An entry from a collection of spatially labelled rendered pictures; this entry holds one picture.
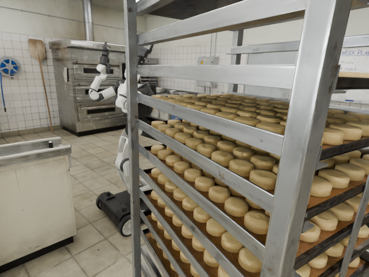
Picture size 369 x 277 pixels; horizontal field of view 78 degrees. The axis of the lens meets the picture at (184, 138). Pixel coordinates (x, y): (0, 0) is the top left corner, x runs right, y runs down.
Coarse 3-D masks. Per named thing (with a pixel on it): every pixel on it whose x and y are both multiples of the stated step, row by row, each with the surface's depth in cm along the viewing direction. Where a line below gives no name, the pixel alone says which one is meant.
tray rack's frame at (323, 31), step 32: (320, 0) 22; (352, 0) 22; (320, 32) 22; (320, 64) 22; (320, 96) 23; (288, 128) 26; (320, 128) 25; (288, 160) 27; (288, 192) 27; (288, 224) 28; (288, 256) 29
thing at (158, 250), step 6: (150, 234) 92; (150, 240) 89; (156, 246) 86; (156, 252) 83; (162, 252) 83; (162, 258) 81; (168, 264) 78; (168, 270) 76; (174, 270) 76; (174, 276) 74
